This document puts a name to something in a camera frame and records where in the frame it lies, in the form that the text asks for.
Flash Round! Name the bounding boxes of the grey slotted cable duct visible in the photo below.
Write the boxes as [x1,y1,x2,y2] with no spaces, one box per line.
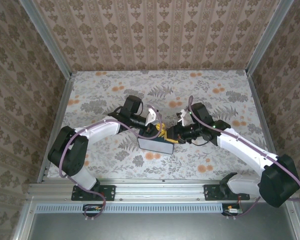
[36,202,227,214]

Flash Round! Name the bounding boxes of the grey metal panel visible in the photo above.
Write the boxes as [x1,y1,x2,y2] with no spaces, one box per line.
[13,199,300,240]

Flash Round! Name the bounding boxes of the floral table mat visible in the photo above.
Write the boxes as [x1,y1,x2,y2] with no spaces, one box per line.
[48,70,276,181]

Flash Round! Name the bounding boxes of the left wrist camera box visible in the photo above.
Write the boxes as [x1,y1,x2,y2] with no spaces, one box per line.
[144,111,159,128]

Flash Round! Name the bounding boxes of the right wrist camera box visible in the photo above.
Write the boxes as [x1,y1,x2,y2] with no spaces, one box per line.
[176,109,189,126]

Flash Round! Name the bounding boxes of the blue starry painted tin box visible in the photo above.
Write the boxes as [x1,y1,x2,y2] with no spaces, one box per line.
[137,134,175,155]

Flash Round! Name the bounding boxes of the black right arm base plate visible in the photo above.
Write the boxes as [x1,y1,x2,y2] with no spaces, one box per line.
[203,184,251,202]

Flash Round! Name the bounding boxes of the aluminium mounting rail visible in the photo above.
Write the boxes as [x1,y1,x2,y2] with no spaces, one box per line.
[27,178,297,201]

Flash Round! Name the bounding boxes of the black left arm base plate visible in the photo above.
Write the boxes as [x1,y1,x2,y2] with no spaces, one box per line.
[71,184,116,202]

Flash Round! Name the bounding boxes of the aluminium frame post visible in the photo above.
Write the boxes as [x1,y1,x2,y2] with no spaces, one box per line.
[246,0,295,76]
[18,0,73,79]

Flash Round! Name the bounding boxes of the small circuit board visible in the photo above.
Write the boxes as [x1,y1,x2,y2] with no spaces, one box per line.
[222,203,243,217]
[82,204,103,217]

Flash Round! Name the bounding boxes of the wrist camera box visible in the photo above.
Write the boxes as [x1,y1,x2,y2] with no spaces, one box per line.
[144,111,159,128]
[176,109,189,126]

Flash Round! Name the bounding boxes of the aluminium side rail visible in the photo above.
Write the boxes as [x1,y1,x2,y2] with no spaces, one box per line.
[247,72,287,182]
[37,72,77,183]

